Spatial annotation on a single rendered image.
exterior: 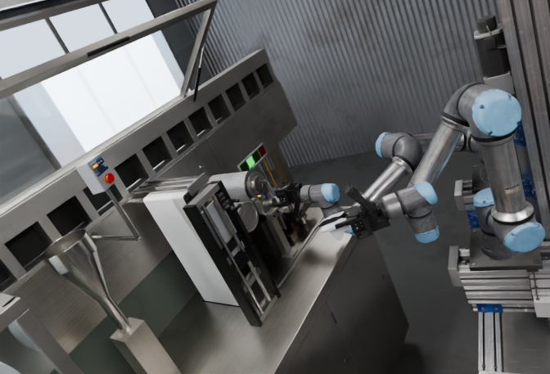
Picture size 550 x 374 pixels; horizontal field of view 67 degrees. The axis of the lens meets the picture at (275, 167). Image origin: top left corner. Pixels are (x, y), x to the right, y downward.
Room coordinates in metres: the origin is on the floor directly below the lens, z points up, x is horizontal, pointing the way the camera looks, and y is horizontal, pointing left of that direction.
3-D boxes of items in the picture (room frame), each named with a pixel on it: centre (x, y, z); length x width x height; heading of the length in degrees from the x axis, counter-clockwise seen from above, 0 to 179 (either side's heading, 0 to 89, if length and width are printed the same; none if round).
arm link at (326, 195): (1.50, -0.14, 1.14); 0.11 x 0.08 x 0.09; 48
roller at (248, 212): (1.63, 0.28, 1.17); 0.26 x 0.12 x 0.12; 48
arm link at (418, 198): (1.09, -0.35, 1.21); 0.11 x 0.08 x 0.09; 82
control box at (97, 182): (1.25, 0.49, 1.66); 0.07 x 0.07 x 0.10; 66
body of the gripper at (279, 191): (1.61, -0.02, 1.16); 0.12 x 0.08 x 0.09; 48
